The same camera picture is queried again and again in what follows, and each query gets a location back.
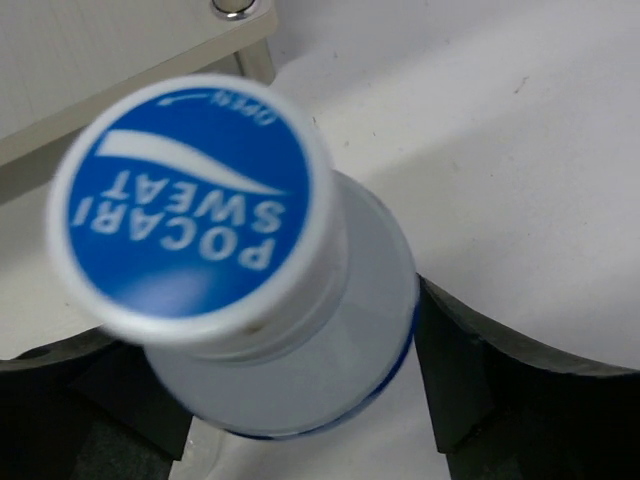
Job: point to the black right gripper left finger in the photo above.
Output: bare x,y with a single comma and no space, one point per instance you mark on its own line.
97,412

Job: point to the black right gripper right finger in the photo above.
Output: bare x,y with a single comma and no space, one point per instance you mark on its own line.
505,406

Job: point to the beige two-tier shelf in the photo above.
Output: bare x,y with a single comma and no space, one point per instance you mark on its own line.
63,62

